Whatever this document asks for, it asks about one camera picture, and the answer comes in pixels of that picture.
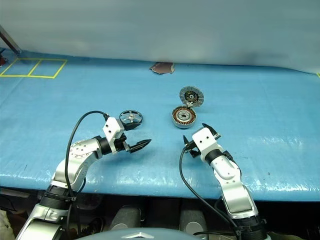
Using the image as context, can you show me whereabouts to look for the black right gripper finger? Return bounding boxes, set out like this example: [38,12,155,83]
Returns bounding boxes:
[201,122,223,140]
[182,134,195,149]

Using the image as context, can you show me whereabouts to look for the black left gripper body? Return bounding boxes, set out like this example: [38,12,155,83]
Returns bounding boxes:
[114,133,131,153]

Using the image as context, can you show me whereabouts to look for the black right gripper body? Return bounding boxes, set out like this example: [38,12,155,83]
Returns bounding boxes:
[186,143,201,159]

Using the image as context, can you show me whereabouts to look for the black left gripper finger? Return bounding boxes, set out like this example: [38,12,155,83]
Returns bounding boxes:
[129,138,153,153]
[123,122,142,132]

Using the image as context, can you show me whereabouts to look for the black spoked rotor ring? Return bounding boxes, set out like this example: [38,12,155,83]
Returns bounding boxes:
[118,110,144,129]

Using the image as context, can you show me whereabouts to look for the motor stator with copper windings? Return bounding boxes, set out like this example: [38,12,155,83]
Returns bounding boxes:
[171,105,197,130]

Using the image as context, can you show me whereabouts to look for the round grey motor cover disc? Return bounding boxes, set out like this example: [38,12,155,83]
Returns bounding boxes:
[179,85,205,108]

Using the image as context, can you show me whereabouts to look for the blue table cover sheet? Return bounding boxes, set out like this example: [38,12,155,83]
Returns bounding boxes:
[0,48,320,202]

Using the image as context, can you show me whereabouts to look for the torn brown hole patch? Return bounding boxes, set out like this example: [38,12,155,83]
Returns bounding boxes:
[149,61,175,76]

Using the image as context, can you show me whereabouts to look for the grey rounded shape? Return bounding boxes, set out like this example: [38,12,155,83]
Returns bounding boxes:
[110,205,142,231]
[178,208,209,235]

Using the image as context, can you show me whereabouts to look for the grey robot torso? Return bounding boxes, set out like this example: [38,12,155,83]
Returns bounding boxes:
[74,226,199,240]

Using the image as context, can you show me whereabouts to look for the yellow tape rectangles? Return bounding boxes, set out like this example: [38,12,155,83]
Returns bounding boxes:
[0,57,69,80]

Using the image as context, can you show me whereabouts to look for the dark metal pole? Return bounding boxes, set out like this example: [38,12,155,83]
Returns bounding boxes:
[0,24,23,55]

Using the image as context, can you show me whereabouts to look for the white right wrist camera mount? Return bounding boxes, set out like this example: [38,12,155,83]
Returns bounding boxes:
[191,127,221,161]

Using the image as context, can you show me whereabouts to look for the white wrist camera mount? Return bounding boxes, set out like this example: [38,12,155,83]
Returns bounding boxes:
[101,117,125,155]
[191,127,221,161]

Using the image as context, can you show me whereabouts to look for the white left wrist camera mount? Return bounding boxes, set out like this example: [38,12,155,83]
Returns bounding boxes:
[101,117,125,155]

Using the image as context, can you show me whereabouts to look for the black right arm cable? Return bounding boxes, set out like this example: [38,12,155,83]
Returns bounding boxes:
[179,146,243,240]

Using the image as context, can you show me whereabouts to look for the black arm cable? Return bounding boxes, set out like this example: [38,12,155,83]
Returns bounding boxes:
[179,146,243,240]
[63,110,111,240]

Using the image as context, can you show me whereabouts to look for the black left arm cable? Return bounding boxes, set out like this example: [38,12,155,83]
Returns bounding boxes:
[63,110,111,240]

